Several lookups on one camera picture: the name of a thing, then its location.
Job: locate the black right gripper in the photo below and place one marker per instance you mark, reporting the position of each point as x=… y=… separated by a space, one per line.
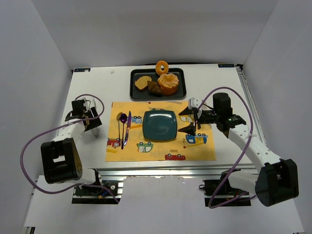
x=197 y=120

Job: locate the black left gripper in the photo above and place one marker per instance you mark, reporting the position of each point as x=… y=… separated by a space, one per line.
x=90 y=119

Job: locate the sliced bread loaf piece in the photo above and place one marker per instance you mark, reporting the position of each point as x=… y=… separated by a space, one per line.
x=142 y=82

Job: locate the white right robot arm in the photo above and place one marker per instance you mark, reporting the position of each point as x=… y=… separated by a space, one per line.
x=277 y=179

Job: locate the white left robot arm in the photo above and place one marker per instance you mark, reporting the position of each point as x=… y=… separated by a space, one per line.
x=60 y=158

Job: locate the teal square plate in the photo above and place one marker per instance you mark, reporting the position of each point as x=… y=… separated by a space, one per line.
x=159 y=125

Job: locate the purple spoon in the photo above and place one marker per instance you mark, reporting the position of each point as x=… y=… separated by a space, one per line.
x=123 y=119

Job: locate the iridescent knife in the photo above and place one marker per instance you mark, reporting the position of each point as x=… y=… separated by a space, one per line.
x=128 y=128

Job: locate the orange sugared bun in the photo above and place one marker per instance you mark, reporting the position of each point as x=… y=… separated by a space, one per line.
x=168 y=84

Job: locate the brown chocolate croissant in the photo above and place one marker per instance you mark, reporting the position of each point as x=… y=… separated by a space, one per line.
x=154 y=88

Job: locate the yellow cartoon placemat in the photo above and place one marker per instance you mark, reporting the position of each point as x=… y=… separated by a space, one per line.
x=184 y=147

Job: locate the black baking tray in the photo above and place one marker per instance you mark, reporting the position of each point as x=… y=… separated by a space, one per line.
x=137 y=95

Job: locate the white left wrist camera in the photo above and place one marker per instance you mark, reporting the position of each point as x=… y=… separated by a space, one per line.
x=87 y=103

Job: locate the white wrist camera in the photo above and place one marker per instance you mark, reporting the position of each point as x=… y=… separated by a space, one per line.
x=87 y=103
x=195 y=103

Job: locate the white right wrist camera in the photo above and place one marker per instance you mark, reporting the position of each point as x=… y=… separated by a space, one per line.
x=195 y=103

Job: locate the aluminium table frame rail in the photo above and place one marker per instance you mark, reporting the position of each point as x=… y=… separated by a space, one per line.
x=256 y=120

